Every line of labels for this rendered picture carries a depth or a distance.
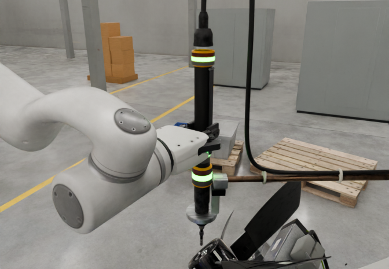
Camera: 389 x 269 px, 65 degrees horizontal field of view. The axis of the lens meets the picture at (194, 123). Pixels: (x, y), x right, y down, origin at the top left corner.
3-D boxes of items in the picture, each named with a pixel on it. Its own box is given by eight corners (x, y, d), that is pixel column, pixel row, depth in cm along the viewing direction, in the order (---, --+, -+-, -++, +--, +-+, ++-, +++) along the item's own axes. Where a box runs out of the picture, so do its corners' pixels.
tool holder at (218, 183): (224, 205, 73) (225, 168, 70) (227, 224, 67) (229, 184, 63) (186, 205, 73) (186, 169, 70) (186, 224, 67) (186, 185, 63)
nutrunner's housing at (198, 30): (209, 218, 73) (213, 11, 57) (210, 229, 69) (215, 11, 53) (193, 218, 73) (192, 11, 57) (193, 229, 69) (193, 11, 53)
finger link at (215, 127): (198, 147, 59) (215, 136, 64) (212, 151, 57) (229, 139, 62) (198, 131, 58) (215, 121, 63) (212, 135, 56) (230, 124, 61)
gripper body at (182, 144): (128, 172, 54) (168, 150, 63) (175, 189, 49) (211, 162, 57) (125, 132, 51) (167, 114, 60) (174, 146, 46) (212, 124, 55)
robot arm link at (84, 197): (130, 125, 47) (116, 166, 52) (51, 157, 36) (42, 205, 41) (170, 159, 44) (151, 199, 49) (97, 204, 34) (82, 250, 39)
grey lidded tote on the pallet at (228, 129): (238, 142, 429) (239, 120, 418) (230, 161, 375) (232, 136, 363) (209, 139, 441) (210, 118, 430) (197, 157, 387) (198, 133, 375)
